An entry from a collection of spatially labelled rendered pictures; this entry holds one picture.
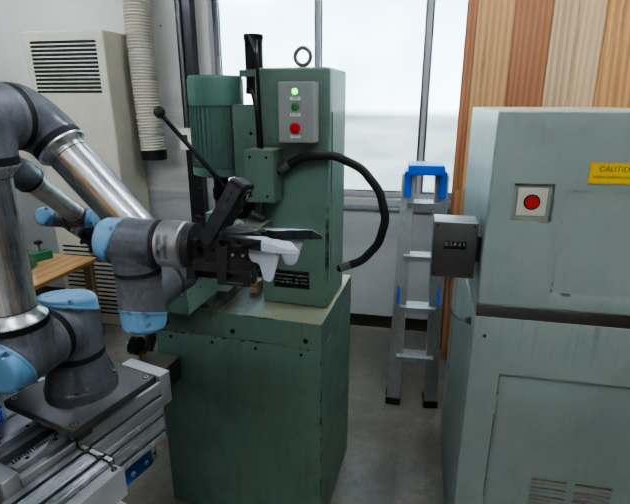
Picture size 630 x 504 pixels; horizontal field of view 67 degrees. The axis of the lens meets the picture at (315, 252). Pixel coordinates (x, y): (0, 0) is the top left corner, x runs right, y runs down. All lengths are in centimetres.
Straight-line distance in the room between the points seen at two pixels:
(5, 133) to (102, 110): 219
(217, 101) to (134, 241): 84
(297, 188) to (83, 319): 69
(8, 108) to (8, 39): 293
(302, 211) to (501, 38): 164
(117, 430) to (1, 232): 54
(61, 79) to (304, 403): 238
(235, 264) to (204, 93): 90
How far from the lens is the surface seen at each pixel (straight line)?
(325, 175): 140
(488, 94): 272
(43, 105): 100
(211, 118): 154
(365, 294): 309
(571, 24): 283
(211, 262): 75
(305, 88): 134
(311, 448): 168
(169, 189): 329
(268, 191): 137
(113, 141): 308
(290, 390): 157
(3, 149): 92
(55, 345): 104
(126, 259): 79
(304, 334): 145
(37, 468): 114
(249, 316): 149
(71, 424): 112
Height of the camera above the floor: 144
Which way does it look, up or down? 18 degrees down
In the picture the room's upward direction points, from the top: straight up
